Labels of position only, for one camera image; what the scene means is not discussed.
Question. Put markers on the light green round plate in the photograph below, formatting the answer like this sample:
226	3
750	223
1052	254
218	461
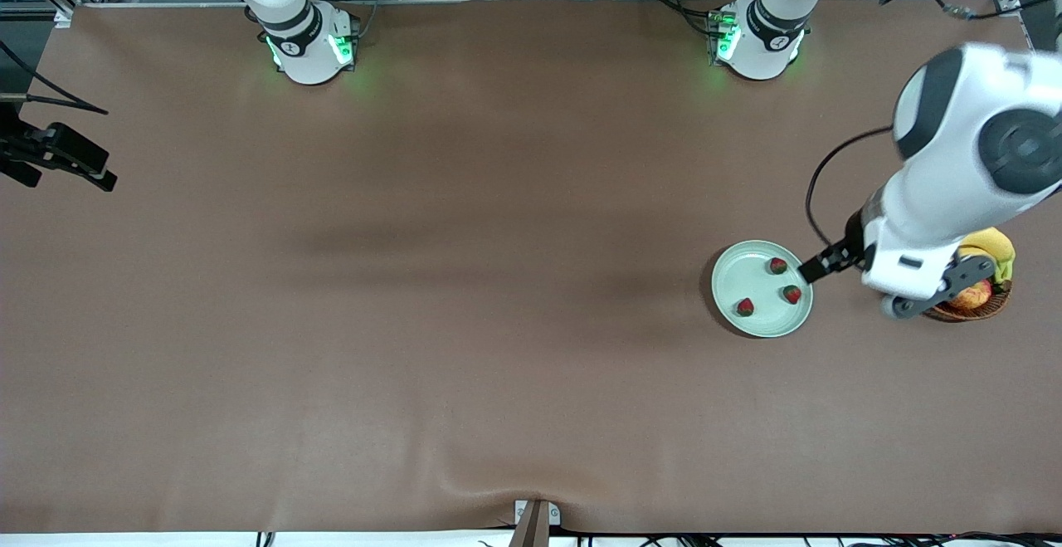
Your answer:
751	277

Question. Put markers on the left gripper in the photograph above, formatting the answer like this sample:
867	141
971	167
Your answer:
848	251

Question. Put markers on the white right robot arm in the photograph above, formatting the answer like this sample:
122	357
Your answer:
307	49

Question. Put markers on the brown table cover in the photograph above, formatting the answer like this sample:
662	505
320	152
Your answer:
531	281

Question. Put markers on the red strawberry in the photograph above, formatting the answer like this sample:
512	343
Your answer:
792	294
745	307
777	266

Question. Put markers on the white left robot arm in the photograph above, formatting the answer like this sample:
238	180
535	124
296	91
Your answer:
954	165

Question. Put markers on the brown wicker basket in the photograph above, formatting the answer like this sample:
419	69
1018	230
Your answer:
987	312

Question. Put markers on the red yellow apple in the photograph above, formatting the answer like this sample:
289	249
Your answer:
975	298

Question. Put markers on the yellow banana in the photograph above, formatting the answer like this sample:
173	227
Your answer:
991	241

